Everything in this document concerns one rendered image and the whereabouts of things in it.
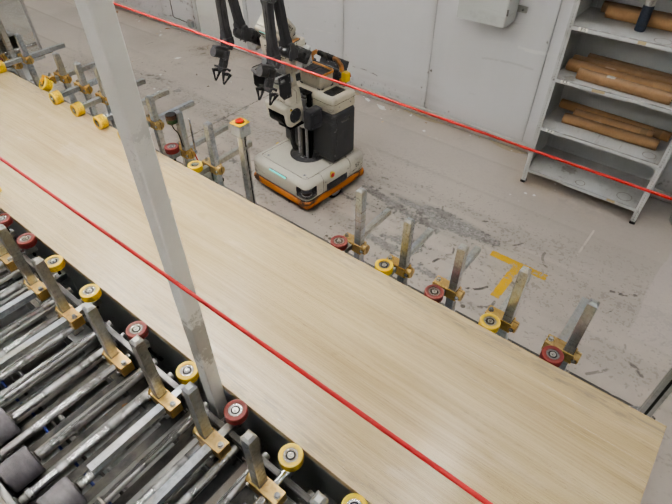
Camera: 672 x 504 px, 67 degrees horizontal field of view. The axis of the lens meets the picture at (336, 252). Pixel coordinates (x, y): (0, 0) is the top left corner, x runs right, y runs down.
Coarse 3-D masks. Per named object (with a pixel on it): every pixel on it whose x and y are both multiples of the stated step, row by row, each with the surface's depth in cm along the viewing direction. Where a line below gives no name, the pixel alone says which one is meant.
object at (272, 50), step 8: (264, 0) 276; (272, 0) 274; (264, 8) 279; (272, 8) 280; (264, 16) 282; (272, 16) 283; (264, 24) 286; (272, 24) 285; (272, 32) 288; (272, 40) 291; (272, 48) 293; (272, 56) 296; (280, 56) 299; (272, 64) 300
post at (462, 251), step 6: (462, 246) 199; (468, 246) 200; (456, 252) 202; (462, 252) 200; (456, 258) 204; (462, 258) 201; (456, 264) 205; (462, 264) 204; (456, 270) 207; (462, 270) 208; (456, 276) 209; (450, 282) 213; (456, 282) 211; (450, 288) 215; (456, 288) 213; (450, 300) 220; (450, 306) 222
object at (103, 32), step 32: (96, 0) 89; (96, 32) 92; (96, 64) 98; (128, 64) 99; (128, 96) 102; (128, 128) 105; (128, 160) 113; (160, 192) 119; (160, 224) 123; (160, 256) 133; (192, 288) 143; (192, 320) 149; (192, 352) 162
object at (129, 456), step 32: (0, 288) 237; (64, 288) 220; (0, 320) 237; (0, 384) 213; (32, 416) 202; (64, 416) 202; (96, 416) 202; (0, 448) 181; (32, 448) 181; (64, 448) 181; (96, 448) 192; (96, 480) 184; (192, 480) 184; (224, 480) 173; (288, 480) 160
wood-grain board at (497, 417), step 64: (0, 128) 307; (64, 128) 306; (0, 192) 260; (64, 192) 260; (128, 192) 260; (192, 192) 260; (64, 256) 226; (128, 256) 226; (192, 256) 225; (256, 256) 225; (320, 256) 225; (256, 320) 199; (320, 320) 199; (384, 320) 199; (448, 320) 199; (256, 384) 178; (384, 384) 178; (448, 384) 178; (512, 384) 178; (576, 384) 178; (320, 448) 162; (384, 448) 161; (448, 448) 161; (512, 448) 161; (576, 448) 161; (640, 448) 161
